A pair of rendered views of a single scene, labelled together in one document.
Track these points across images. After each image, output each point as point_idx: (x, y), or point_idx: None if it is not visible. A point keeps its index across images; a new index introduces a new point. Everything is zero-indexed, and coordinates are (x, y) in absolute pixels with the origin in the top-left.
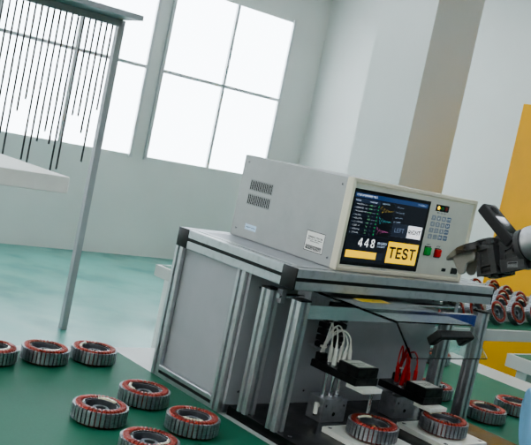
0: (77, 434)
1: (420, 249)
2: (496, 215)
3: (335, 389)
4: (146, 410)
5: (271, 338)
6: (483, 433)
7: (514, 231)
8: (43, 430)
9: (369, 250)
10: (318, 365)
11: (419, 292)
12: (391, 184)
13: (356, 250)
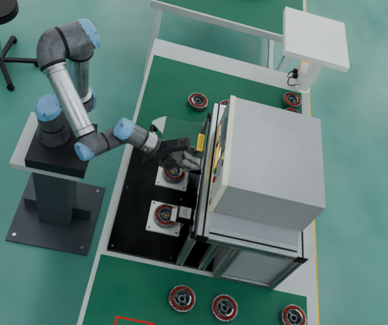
0: (217, 98)
1: (216, 165)
2: (177, 140)
3: None
4: None
5: None
6: (159, 253)
7: (165, 146)
8: (223, 92)
9: (219, 135)
10: None
11: (203, 175)
12: (277, 176)
13: (219, 128)
